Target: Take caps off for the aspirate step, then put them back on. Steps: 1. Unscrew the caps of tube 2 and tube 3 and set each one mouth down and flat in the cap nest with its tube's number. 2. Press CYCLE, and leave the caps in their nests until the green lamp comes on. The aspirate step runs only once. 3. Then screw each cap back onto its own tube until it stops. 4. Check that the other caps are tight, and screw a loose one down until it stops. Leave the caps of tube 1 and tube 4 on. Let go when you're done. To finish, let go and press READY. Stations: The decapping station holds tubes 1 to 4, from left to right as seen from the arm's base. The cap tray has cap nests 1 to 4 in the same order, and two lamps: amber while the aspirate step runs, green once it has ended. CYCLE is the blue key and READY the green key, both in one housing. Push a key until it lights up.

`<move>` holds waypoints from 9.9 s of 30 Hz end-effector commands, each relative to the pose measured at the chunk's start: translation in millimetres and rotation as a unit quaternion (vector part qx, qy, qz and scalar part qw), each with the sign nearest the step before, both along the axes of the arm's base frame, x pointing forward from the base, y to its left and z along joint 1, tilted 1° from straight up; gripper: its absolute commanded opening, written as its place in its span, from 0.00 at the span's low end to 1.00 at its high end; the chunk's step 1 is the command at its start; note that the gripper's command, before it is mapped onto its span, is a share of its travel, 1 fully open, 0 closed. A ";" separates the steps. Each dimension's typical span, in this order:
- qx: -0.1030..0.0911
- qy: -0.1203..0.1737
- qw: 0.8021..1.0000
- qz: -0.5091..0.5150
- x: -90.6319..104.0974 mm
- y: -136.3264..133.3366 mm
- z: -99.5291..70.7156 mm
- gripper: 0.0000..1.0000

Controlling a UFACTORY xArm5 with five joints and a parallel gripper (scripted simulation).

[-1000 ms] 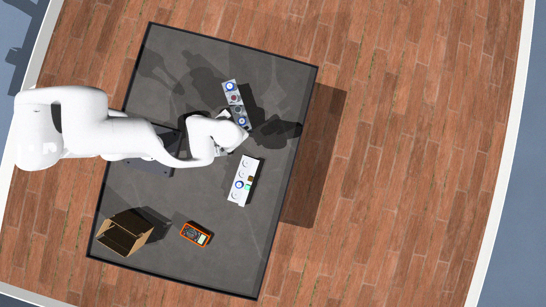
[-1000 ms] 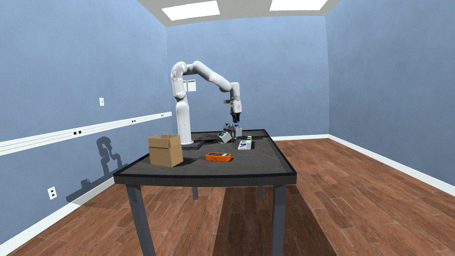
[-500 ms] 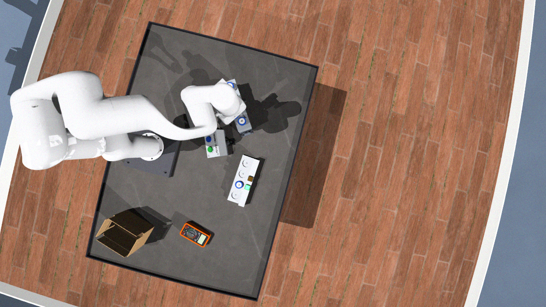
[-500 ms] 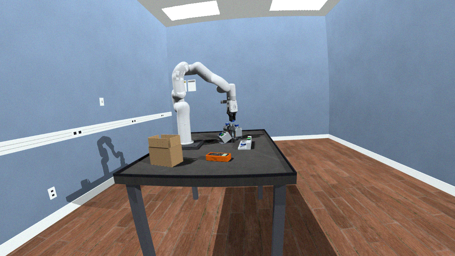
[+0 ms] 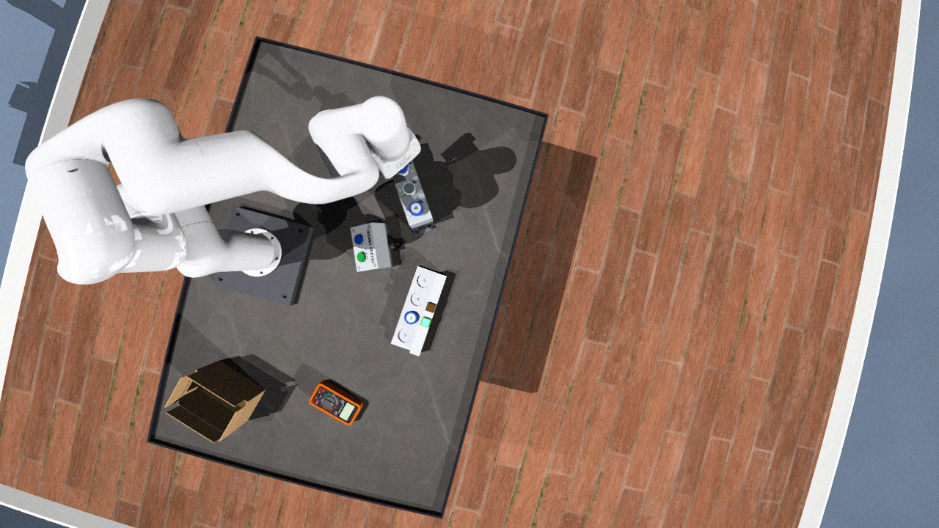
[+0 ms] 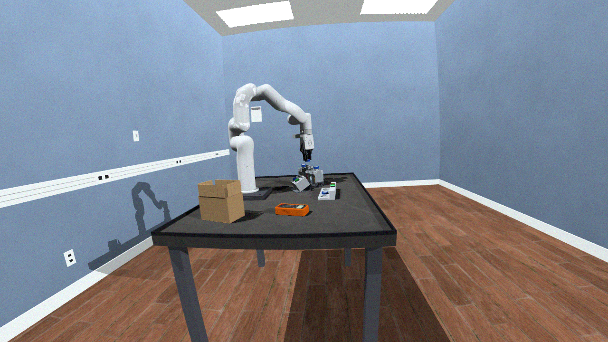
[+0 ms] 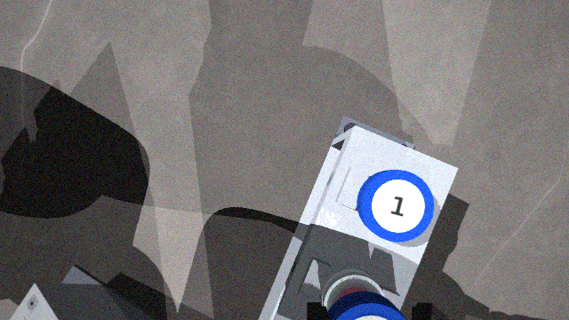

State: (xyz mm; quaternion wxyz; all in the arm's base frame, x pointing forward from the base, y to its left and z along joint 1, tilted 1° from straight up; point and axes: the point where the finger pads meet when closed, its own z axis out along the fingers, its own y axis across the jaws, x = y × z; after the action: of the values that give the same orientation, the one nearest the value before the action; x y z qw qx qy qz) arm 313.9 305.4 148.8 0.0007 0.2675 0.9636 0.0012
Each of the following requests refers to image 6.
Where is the orange digital multimeter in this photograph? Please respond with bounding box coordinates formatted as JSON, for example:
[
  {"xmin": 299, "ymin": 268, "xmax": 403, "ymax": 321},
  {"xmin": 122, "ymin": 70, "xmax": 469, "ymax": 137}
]
[{"xmin": 275, "ymin": 204, "xmax": 309, "ymax": 217}]

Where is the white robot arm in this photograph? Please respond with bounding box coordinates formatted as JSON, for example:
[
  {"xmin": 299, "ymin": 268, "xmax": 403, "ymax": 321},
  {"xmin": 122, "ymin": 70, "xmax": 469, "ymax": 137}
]
[{"xmin": 228, "ymin": 83, "xmax": 312, "ymax": 193}]

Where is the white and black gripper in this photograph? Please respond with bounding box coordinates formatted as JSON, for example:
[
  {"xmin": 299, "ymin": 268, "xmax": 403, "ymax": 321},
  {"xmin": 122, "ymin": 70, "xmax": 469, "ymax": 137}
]
[{"xmin": 300, "ymin": 133, "xmax": 314, "ymax": 161}]

